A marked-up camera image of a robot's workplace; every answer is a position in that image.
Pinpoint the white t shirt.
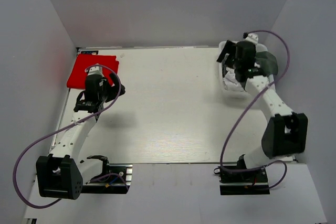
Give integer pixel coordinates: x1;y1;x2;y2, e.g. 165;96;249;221
223;67;245;92

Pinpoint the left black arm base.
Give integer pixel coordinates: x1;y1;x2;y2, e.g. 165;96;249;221
81;164;133;195

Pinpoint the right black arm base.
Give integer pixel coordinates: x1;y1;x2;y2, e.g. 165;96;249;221
214;167;270;196

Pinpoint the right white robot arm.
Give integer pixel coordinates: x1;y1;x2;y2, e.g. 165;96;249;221
217;38;308;182

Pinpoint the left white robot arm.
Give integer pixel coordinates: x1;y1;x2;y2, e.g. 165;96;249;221
36;72;125;200

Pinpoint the folded red t shirt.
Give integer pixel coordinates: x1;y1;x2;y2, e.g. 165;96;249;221
67;54;119;90

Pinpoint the grey t shirt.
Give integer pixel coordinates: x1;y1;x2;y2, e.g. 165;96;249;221
256;51;279;76

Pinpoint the blue label sticker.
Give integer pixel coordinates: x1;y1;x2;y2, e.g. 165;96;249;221
80;50;99;55

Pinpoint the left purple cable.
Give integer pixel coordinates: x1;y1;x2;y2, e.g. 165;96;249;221
12;64;130;207

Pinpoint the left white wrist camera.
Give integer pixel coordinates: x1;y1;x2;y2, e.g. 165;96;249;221
85;65;103;77

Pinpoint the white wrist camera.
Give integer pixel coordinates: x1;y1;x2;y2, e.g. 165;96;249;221
85;65;103;77
243;33;259;45

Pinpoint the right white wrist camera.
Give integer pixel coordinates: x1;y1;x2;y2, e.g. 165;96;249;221
243;33;259;45

